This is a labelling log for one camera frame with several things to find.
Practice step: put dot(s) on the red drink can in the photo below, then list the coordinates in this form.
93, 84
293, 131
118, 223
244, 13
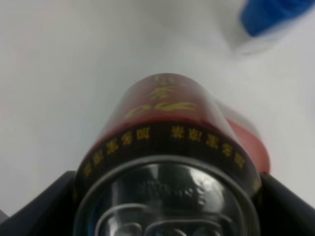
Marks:
166, 164

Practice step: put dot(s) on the white blue shampoo bottle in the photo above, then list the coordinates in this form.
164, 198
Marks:
262, 23

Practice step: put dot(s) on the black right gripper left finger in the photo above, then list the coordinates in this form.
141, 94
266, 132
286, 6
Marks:
50, 214

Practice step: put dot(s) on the pink square plate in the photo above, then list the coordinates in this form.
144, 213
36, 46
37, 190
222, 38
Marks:
249, 137

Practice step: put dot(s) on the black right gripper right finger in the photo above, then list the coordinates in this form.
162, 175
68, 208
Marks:
281, 212

